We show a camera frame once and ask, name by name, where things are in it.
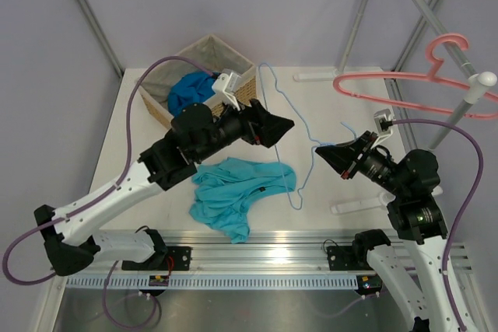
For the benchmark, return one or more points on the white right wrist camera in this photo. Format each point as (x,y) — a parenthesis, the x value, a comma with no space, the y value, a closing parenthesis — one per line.
(383,123)

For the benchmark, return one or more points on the light blue t shirt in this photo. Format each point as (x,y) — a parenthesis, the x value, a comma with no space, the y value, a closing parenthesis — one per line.
(226,191)

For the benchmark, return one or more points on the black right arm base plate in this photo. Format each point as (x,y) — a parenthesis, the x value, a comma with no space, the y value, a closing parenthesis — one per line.
(342,258)

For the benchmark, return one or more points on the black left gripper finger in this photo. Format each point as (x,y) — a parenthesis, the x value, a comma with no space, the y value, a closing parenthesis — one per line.
(275,128)
(258,112)

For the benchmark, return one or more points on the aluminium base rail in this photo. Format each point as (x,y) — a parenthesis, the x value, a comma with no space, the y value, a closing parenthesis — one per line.
(264,252)

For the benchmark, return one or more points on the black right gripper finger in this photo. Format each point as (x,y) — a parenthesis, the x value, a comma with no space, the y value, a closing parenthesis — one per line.
(341,159)
(364,141)

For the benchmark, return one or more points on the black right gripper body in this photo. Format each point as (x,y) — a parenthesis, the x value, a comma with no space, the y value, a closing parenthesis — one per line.
(377,166)

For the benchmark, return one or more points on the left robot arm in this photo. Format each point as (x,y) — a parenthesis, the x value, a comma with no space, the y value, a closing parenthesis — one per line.
(73,238)

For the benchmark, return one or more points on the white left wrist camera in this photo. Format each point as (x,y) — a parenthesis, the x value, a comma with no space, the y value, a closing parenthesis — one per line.
(225,86)

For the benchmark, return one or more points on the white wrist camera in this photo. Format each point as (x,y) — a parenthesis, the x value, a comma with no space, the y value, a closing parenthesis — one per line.
(383,123)
(225,86)

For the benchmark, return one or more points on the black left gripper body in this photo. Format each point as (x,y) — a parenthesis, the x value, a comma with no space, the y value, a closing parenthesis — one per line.
(234,125)

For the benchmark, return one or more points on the dark blue cloth in basket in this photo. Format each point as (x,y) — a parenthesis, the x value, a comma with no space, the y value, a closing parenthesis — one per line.
(195,87)

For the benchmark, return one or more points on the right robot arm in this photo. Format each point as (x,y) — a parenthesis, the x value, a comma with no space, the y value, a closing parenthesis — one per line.
(428,303)

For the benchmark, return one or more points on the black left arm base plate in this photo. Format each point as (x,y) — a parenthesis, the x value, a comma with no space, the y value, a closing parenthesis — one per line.
(175,258)

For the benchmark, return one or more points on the perforated cable duct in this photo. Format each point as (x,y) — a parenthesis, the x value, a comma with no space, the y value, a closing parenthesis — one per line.
(215,282)

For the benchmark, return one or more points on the wicker basket with liner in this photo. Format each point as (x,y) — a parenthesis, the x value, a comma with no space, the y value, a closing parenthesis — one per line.
(173,85)

